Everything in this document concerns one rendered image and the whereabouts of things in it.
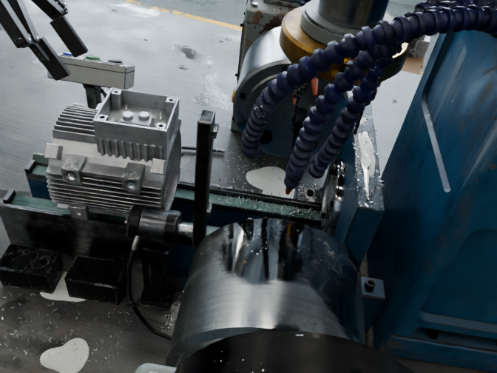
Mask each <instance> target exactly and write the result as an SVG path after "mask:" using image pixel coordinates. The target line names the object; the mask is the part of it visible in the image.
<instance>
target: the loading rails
mask: <svg viewBox="0 0 497 373"><path fill-rule="evenodd" d="M48 162H49V158H45V157H44V153H40V152H34V153H33V159H32V160H30V161H29V163H28V164H27V166H26V167H25V168H24V170H25V172H26V176H27V180H28V183H29V186H30V191H31V193H32V197H30V196H25V195H16V192H15V190H14V189H9V191H8V192H7V194H6V195H5V196H4V198H3V199H2V200H3V202H4V203H0V216H1V219H2V221H3V224H4V227H5V229H6V232H7V235H8V238H9V240H10V243H11V244H15V245H20V246H28V247H34V248H37V249H47V250H52V251H57V252H60V253H61V258H63V259H68V260H74V258H75V257H76V256H77V255H83V256H88V257H92V258H100V259H105V260H111V261H119V262H124V263H126V266H127V265H128V261H129V255H130V252H131V248H132V243H133V241H131V240H129V239H128V237H127V236H126V224H125V223H124V221H125V220H126V218H125V217H120V216H114V215H105V214H98V217H97V218H91V217H89V218H88V220H83V219H78V218H71V214H70V210H69V209H59V208H57V204H56V203H53V201H52V198H51V197H50V196H51V195H49V193H50V192H49V191H48V189H49V187H47V185H48V183H47V179H48V178H46V176H47V173H46V170H47V168H48ZM194 194H195V183H192V182H187V181H177V188H176V192H175V197H174V200H173V203H172V208H171V210H176V211H180V212H181V213H182V216H183V220H182V224H187V225H192V226H193V212H194ZM227 194H228V195H227ZM230 196H231V197H232V199H230V198H231V197H230ZM235 196H236V197H235ZM238 196H240V198H238ZM219 197H220V200H221V201H220V200H218V199H219ZM227 197H228V200H229V201H228V203H227V202H226V200H225V199H227ZM243 197H244V199H243ZM247 198H248V200H247ZM249 198H250V200H249ZM236 199H237V202H236ZM253 199H254V203H252V200H253ZM239 200H240V201H239ZM246 200H247V201H246ZM261 201H262V202H263V203H261ZM232 202H233V203H232ZM240 202H241V203H240ZM258 202H259V203H261V204H260V206H259V203H258ZM209 203H210V204H212V212H211V215H210V218H209V217H208V223H207V234H206V236H207V235H209V234H211V231H212V232H213V231H215V230H217V229H219V228H221V227H223V226H226V225H229V224H232V223H236V222H239V221H246V220H248V218H252V219H259V218H263V217H269V218H275V219H283V220H289V221H296V222H299V223H302V224H307V225H309V226H313V227H315V228H318V229H320V230H321V217H318V215H321V214H320V213H321V212H322V210H321V209H322V204H321V203H315V202H310V201H302V200H297V199H292V198H284V197H279V196H274V195H265V194H260V193H256V192H247V191H242V190H237V189H229V188H224V187H219V186H210V193H209ZM223 203H224V204H223ZM230 203H231V204H230ZM273 203H275V204H276V208H274V205H273ZM254 204H255V205H254ZM266 204H267V205H266ZM283 204H284V206H283ZM291 204H292V206H293V205H294V206H293V207H294V208H295V209H294V211H293V207H292V209H291ZM295 204H296V205H297V206H296V205H295ZM227 205H228V206H227ZM239 205H240V207H239ZM249 205H250V206H249ZM254 206H255V208H254ZM281 206H283V209H282V207H281ZM285 206H286V207H287V208H288V209H289V211H288V209H287V208H286V207H285ZM277 207H278V208H277ZM296 207H298V208H296ZM246 208H247V209H246ZM265 208H266V210H265ZM310 208H313V209H310ZM257 209H260V210H257ZM267 209H268V211H267ZM273 209H274V210H273ZM297 209H299V212H298V211H297ZM301 209H303V210H301ZM304 209H305V210H306V212H307V213H306V212H305V210H304ZM275 210H276V211H275ZM281 210H282V211H281ZM300 210H301V211H300ZM283 211H286V212H283ZM295 211H296V212H295ZM312 211H313V212H312ZM315 211H316V212H315ZM279 212H280V213H281V214H280V213H279ZM282 212H283V215H282ZM292 212H294V213H292ZM287 213H288V214H287ZM290 213H292V214H290ZM297 213H298V214H297ZM289 214H290V215H289ZM301 214H303V215H301ZM293 215H294V216H293ZM316 215H317V216H316ZM318 218H319V219H318ZM216 225H217V226H216ZM196 248H197V246H192V238H188V237H184V236H180V237H179V241H178V243H177V245H176V246H175V247H174V249H173V252H172V256H171V259H170V272H171V273H175V274H180V279H179V281H178V287H179V288H183V289H185V285H186V280H187V277H188V274H189V269H190V266H191V262H192V257H193V254H194V252H195V250H196ZM132 270H135V271H140V272H142V271H143V269H142V259H141V258H139V257H136V255H135V256H134V259H133V263H132Z"/></svg>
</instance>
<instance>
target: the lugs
mask: <svg viewBox="0 0 497 373"><path fill-rule="evenodd" d="M72 105H73V106H74V107H83V108H88V106H86V105H84V104H77V103H73V104H72ZM180 127H181V120H180V119H178V129H179V130H180ZM62 151H63V146H61V145H59V144H50V143H47V144H46V149H45V153H44V157H45V158H49V159H55V160H61V156H62ZM166 165H167V161H165V160H161V159H156V158H153V159H152V168H151V173H152V174H157V175H165V174H166ZM69 206H70V205H66V204H57V208H59V209H70V208H69Z"/></svg>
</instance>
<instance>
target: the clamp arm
mask: <svg viewBox="0 0 497 373"><path fill-rule="evenodd" d="M218 128H219V124H216V123H215V111H211V110H201V111H200V115H199V118H198V120H197V141H196V159H195V194H194V212H193V226H191V225H189V228H193V229H189V230H188V234H192V235H188V236H187V237H188V238H192V246H198V245H199V243H200V242H201V241H202V240H203V239H204V238H205V237H206V234H207V223H208V217H209V218H210V215H211V212H212V204H210V203H209V193H210V183H211V173H212V153H213V143H214V139H216V137H217V133H218Z"/></svg>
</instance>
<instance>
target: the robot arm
mask: <svg viewBox="0 0 497 373"><path fill-rule="evenodd" d="M31 1H32V2H33V3H34V4H35V5H37V6H38V7H39V8H40V9H41V10H42V11H43V12H44V13H46V14H47V15H48V16H49V17H50V18H51V19H52V21H51V22H50V24H51V26H52V27H53V29H54V30H55V31H56V32H57V34H58V36H59V37H60V38H61V40H62V41H63V42H64V44H65V45H66V47H67V48H68V50H69V51H70V52H71V53H72V55H73V57H74V58H75V57H78V56H80V55H83V54H85V53H87V52H88V51H89V50H88V49H87V47H86V46H85V44H84V43H83V41H82V40H81V38H80V37H79V36H78V34H77V33H76V31H75V30H74V28H73V27H72V25H71V24H70V23H69V21H68V20H67V18H66V16H65V15H66V14H68V13H69V10H68V9H67V8H66V7H67V4H66V2H65V1H64V0H31ZM56 2H58V3H56ZM0 24H1V25H2V27H3V28H4V30H5V31H6V33H7V34H8V36H9V37H10V39H11V40H12V42H13V43H14V45H15V46H16V47H17V48H25V47H29V48H30V49H31V50H32V51H33V53H34V54H35V56H36V57H37V58H38V60H39V61H40V62H41V63H42V64H43V65H44V66H45V67H46V69H47V70H48V72H49V73H50V74H51V76H52V77H53V78H54V79H55V80H56V81H57V80H60V79H62V78H65V77H67V76H69V75H70V73H71V72H70V71H69V70H68V69H67V67H66V66H65V64H64V63H63V61H62V60H61V59H60V58H59V57H58V55H57V53H56V52H55V51H54V49H53V48H52V47H51V46H50V44H49V43H48V41H47V40H46V39H45V37H44V36H43V37H41V38H39V36H38V33H37V32H36V29H35V27H34V25H33V22H32V20H31V18H30V16H29V13H28V12H27V9H26V7H25V5H24V2H23V1H22V0H0ZM29 34H30V36H29ZM19 38H20V39H19Z"/></svg>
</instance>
